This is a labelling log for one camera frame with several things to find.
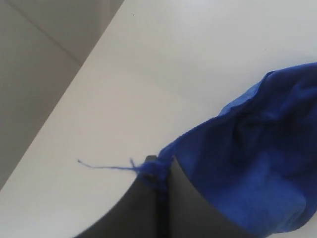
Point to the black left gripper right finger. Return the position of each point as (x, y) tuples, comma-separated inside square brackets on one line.
[(191, 216)]

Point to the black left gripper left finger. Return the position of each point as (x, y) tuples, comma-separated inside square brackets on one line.
[(133, 216)]

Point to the blue microfiber cloth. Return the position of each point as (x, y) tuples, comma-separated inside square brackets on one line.
[(257, 160)]

